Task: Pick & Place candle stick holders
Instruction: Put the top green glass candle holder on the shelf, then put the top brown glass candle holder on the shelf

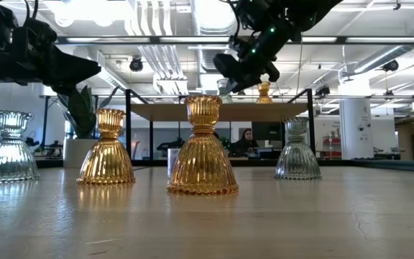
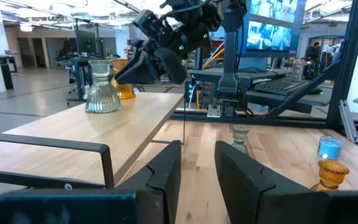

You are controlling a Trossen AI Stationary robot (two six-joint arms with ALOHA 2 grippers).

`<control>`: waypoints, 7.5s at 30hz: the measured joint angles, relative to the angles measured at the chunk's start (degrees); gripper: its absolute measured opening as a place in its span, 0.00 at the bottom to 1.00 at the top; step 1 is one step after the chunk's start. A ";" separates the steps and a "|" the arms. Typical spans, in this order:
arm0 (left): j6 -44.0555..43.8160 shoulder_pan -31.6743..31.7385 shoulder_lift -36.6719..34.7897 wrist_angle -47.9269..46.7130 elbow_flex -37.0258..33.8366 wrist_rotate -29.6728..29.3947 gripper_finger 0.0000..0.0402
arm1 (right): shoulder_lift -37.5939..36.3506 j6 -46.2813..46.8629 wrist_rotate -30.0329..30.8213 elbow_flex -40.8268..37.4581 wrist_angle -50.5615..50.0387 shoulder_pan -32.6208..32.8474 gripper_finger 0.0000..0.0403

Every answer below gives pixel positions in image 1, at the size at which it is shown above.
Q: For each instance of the white round column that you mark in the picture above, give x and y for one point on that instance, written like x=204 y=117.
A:
x=350 y=115

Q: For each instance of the white plant pot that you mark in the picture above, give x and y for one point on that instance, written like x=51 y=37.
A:
x=71 y=153

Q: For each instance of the clear glass candle holder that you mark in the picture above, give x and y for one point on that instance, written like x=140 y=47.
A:
x=9 y=158
x=222 y=88

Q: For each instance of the black aluminium rig frame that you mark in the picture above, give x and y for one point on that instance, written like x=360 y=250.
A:
x=372 y=39

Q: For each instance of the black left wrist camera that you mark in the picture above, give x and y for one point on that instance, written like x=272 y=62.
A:
x=34 y=34

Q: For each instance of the red storage rack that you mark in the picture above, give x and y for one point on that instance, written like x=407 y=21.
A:
x=331 y=142

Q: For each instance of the green snake plant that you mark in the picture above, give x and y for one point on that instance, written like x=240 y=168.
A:
x=81 y=111

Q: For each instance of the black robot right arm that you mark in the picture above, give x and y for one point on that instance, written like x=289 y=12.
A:
x=300 y=14

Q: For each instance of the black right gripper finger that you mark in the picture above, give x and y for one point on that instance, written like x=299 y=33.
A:
x=241 y=85

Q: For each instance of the black monitor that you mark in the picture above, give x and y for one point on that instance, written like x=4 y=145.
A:
x=266 y=131

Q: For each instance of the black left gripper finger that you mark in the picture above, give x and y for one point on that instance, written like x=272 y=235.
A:
x=68 y=90
x=74 y=70

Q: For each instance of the black ceiling spot lamp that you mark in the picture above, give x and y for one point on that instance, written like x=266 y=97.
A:
x=391 y=65
x=322 y=90
x=136 y=64

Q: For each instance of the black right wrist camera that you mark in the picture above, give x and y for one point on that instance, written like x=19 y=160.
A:
x=224 y=65

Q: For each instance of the clear ribbed glass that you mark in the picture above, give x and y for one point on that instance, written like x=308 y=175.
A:
x=297 y=158

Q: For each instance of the person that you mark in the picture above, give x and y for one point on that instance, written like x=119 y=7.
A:
x=244 y=144

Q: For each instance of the wooden shelf black metal legs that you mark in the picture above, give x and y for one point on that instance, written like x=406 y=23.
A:
x=246 y=112

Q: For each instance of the silver ceiling duct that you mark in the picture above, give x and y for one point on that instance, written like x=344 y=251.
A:
x=214 y=18

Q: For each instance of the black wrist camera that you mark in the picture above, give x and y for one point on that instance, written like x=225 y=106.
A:
x=34 y=34
x=224 y=65

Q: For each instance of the amber glass candle holder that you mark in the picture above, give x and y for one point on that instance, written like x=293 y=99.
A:
x=106 y=158
x=264 y=95
x=202 y=162

